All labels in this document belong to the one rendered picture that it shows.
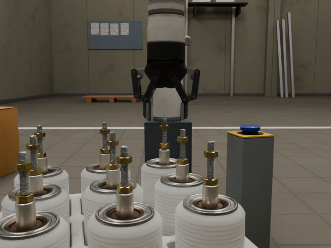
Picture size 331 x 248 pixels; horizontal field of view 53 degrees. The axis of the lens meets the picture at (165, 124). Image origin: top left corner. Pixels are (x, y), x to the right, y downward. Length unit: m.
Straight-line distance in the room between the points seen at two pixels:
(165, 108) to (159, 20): 0.41
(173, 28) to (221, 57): 8.47
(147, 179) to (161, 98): 0.38
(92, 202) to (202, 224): 0.18
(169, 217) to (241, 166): 0.19
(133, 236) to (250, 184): 0.34
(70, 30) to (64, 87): 1.48
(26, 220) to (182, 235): 0.19
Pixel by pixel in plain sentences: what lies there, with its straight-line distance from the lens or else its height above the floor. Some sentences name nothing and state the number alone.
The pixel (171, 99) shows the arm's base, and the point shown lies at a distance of 0.99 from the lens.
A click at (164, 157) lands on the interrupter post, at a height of 0.27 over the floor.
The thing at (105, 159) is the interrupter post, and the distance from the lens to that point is 0.65.
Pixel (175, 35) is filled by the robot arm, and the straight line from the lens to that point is 0.64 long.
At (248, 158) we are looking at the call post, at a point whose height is 0.27.
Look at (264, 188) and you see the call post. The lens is 0.71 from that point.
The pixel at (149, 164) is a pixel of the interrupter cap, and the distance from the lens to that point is 0.68.
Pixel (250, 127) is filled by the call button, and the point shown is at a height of 0.33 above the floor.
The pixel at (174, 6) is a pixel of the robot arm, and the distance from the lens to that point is 0.65.
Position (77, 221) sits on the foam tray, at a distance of 0.62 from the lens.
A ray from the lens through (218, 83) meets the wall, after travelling 9.07.
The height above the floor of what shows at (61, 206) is 0.24.
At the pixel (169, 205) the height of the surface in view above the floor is 0.22.
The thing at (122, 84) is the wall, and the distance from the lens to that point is 9.00.
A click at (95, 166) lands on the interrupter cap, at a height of 0.25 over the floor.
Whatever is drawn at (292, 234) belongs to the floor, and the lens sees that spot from 1.03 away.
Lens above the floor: 0.42
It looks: 7 degrees down
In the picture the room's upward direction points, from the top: straight up
